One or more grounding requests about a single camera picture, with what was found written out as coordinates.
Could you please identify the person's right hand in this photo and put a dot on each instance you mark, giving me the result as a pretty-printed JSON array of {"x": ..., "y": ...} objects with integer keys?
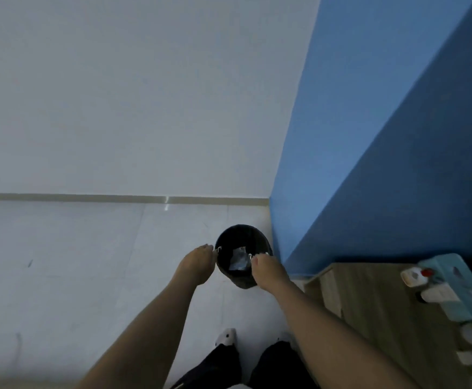
[{"x": 268, "y": 273}]

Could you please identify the person's left hand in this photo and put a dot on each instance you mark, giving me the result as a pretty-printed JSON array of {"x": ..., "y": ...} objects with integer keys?
[{"x": 197, "y": 265}]

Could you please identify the colourful snack packet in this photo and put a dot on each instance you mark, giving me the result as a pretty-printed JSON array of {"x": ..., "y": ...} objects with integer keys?
[{"x": 240, "y": 259}]

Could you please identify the black trash bin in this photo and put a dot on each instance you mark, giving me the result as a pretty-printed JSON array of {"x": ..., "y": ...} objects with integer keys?
[{"x": 240, "y": 239}]

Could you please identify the wooden drawer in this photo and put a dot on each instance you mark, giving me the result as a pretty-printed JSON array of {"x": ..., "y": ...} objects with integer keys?
[{"x": 325, "y": 291}]

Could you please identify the white bottle red cap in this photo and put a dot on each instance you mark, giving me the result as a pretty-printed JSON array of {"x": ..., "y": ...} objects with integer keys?
[{"x": 416, "y": 276}]

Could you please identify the white tube black cap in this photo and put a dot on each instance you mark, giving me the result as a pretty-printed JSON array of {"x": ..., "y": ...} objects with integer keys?
[{"x": 438, "y": 293}]

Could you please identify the teal tissue box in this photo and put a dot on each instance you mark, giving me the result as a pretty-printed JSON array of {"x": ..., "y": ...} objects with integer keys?
[{"x": 458, "y": 287}]

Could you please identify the white charger plug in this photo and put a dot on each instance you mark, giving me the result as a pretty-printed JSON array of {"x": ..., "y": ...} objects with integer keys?
[{"x": 470, "y": 357}]

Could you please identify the person's right forearm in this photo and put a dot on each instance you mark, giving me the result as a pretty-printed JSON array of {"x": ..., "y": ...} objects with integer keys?
[{"x": 333, "y": 344}]

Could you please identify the person's left forearm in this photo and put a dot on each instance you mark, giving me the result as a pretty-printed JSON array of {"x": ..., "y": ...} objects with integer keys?
[{"x": 147, "y": 340}]

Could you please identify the person's right polka-dot sock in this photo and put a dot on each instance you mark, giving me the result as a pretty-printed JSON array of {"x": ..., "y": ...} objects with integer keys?
[{"x": 286, "y": 337}]

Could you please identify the person's black trousers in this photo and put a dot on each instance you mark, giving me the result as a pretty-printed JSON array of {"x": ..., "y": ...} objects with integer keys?
[{"x": 252, "y": 366}]

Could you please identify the wooden nightstand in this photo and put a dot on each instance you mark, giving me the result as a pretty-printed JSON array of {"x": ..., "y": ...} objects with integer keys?
[{"x": 381, "y": 320}]

